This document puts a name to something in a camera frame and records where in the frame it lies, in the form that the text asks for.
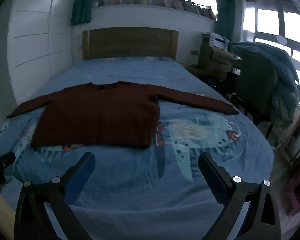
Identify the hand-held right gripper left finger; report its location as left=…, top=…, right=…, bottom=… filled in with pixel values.
left=14, top=152, right=96, bottom=240

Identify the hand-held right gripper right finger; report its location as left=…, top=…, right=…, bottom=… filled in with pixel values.
left=198, top=152, right=282, bottom=240

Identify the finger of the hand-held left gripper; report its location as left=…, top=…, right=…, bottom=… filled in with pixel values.
left=0, top=152, right=16, bottom=168

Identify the dark red knitted sweater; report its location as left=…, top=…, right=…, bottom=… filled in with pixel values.
left=7, top=81, right=240, bottom=150

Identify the bed with blue printed sheet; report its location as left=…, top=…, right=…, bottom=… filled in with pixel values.
left=0, top=56, right=275, bottom=240

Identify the dark chair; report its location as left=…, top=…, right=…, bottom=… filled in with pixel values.
left=231, top=52, right=278, bottom=140

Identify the wooden drawer cabinet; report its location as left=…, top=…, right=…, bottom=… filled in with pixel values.
left=197, top=34, right=240, bottom=75

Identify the white wardrobe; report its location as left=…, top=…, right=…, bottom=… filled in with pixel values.
left=5, top=0, right=77, bottom=105

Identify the chair with blue jacket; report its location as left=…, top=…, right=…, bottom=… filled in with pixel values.
left=231, top=41, right=300, bottom=130

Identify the stack of boxes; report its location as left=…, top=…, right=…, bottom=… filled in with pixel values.
left=209, top=32, right=230, bottom=50

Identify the wooden headboard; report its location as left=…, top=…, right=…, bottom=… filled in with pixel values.
left=82, top=27, right=179, bottom=61

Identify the teal curtain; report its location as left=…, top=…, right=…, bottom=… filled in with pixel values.
left=215, top=0, right=237, bottom=43
left=71, top=0, right=95, bottom=26

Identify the large side window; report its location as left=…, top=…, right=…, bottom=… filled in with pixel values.
left=242, top=0, right=300, bottom=100

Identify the row of books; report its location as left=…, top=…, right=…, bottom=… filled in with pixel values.
left=94, top=0, right=217, bottom=20

